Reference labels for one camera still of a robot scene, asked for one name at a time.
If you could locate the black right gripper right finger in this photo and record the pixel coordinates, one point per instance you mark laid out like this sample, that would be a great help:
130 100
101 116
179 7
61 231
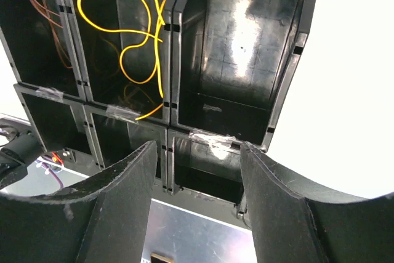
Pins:
295 219

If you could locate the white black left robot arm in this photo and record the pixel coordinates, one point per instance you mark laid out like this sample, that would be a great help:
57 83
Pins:
23 149

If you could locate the black six-compartment bin tray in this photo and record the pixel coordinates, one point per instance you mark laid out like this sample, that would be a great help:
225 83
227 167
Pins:
98 78

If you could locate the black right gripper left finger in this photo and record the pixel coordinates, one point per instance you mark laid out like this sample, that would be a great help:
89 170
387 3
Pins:
100 219

